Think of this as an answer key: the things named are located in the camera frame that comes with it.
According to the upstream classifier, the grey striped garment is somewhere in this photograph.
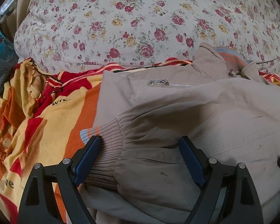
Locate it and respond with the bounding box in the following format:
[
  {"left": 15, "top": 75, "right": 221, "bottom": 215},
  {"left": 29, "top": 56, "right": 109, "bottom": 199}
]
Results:
[{"left": 0, "top": 56, "right": 18, "bottom": 94}]

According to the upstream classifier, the teal cloth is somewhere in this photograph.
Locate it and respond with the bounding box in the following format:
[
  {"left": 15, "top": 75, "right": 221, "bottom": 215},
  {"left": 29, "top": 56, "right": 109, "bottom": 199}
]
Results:
[{"left": 0, "top": 30, "right": 18, "bottom": 61}]

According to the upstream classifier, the orange yellow red blanket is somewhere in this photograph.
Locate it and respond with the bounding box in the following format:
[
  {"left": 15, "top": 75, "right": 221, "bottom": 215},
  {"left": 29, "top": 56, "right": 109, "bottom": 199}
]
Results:
[{"left": 0, "top": 61, "right": 275, "bottom": 223}]

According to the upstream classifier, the floral white quilt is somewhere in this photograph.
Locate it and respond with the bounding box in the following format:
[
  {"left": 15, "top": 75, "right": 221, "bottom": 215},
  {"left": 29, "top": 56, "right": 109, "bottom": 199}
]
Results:
[{"left": 14, "top": 0, "right": 280, "bottom": 75}]

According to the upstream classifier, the beige curtain left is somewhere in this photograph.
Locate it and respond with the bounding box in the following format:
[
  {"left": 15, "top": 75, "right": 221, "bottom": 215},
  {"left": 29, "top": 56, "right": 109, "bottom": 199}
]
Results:
[{"left": 2, "top": 0, "right": 33, "bottom": 40}]

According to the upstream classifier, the clear plastic bag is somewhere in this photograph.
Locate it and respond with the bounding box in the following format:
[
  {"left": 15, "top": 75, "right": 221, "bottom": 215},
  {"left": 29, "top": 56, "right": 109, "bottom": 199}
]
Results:
[{"left": 0, "top": 0, "right": 18, "bottom": 25}]

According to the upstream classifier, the beige zip jacket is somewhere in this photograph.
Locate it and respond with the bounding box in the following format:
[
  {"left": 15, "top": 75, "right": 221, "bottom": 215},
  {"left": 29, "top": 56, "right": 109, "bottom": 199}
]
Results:
[{"left": 80, "top": 43, "right": 280, "bottom": 223}]

